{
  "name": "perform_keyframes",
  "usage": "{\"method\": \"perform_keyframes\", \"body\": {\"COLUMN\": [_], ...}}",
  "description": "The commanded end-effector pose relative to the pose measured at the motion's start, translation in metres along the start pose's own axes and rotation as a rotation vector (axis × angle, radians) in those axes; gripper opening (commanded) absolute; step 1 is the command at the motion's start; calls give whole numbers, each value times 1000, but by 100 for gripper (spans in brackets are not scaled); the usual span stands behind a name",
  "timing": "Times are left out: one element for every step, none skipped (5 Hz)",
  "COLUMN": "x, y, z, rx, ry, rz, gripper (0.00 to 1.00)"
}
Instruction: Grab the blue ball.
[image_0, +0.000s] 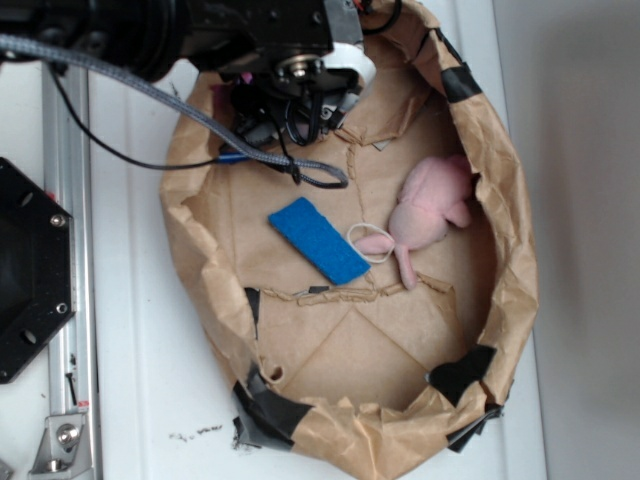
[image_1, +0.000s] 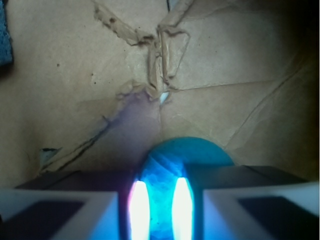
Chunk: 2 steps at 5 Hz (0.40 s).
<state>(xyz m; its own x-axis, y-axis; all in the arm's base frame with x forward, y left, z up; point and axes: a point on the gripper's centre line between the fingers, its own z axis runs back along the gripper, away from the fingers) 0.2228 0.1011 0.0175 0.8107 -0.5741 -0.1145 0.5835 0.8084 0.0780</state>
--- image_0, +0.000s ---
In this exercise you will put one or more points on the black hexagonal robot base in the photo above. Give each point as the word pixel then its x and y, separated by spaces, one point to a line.
pixel 36 274

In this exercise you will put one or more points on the pink plush toy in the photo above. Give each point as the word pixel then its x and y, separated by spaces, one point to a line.
pixel 432 198

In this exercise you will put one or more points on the aluminium extrusion rail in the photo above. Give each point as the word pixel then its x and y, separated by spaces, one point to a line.
pixel 72 352

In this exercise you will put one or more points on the brown paper bag bin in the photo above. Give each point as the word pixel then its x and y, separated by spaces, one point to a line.
pixel 368 376

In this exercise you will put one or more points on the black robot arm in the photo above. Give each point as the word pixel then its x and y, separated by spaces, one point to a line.
pixel 145 37

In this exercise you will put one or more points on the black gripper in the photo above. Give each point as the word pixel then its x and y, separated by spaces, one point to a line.
pixel 295 67

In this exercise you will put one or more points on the blue rectangular sponge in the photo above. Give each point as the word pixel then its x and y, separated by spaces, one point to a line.
pixel 313 236

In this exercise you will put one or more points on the white rubber band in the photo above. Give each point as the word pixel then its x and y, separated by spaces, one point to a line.
pixel 377 230

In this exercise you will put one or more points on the metal corner bracket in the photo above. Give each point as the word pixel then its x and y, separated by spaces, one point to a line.
pixel 64 451

